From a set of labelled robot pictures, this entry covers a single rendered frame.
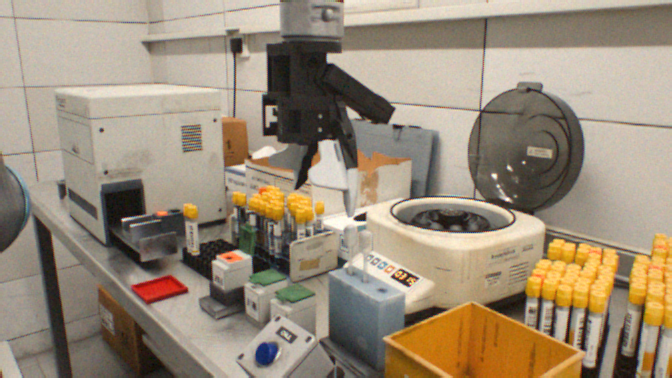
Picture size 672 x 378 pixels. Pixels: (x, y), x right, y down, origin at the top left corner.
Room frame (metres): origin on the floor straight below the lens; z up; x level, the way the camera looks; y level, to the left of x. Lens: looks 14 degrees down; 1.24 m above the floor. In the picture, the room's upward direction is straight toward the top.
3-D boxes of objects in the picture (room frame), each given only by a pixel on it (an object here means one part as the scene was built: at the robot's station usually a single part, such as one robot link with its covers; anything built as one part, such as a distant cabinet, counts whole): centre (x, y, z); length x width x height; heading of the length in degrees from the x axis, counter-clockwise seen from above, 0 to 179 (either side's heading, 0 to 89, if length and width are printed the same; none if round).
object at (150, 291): (0.76, 0.28, 0.88); 0.07 x 0.07 x 0.01; 40
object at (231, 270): (0.71, 0.15, 0.92); 0.05 x 0.04 x 0.06; 130
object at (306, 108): (0.62, 0.03, 1.20); 0.09 x 0.08 x 0.12; 119
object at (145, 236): (0.93, 0.37, 0.92); 0.21 x 0.07 x 0.05; 40
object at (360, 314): (0.57, -0.04, 0.93); 0.10 x 0.07 x 0.10; 35
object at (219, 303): (0.71, 0.15, 0.89); 0.09 x 0.05 x 0.04; 130
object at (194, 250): (0.85, 0.19, 0.93); 0.17 x 0.09 x 0.11; 41
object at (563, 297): (0.53, -0.26, 0.93); 0.02 x 0.02 x 0.11
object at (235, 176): (1.40, 0.19, 0.94); 0.22 x 0.12 x 0.13; 44
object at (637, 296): (0.53, -0.35, 0.93); 0.02 x 0.02 x 0.11
